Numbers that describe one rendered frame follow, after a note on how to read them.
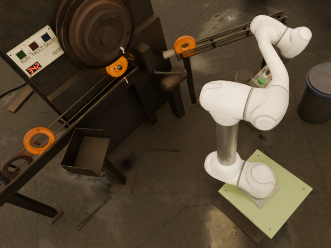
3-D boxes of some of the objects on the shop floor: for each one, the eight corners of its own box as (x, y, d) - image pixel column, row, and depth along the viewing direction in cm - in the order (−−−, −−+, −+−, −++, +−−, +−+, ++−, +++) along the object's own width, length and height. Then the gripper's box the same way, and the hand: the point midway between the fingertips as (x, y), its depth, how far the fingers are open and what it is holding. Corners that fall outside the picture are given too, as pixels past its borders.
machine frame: (62, 118, 266) (-138, -78, 119) (137, 57, 292) (49, -166, 145) (100, 161, 230) (-119, -45, 83) (182, 87, 256) (124, -170, 109)
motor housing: (169, 114, 242) (156, 77, 197) (184, 100, 247) (176, 61, 202) (178, 122, 235) (167, 85, 191) (194, 107, 241) (187, 68, 196)
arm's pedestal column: (293, 202, 181) (305, 190, 155) (257, 245, 172) (263, 239, 146) (247, 167, 201) (250, 150, 175) (213, 203, 192) (211, 191, 166)
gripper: (284, 45, 142) (266, 66, 165) (270, 59, 139) (253, 78, 162) (295, 53, 141) (275, 74, 163) (281, 68, 138) (263, 86, 160)
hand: (267, 74), depth 159 cm, fingers closed
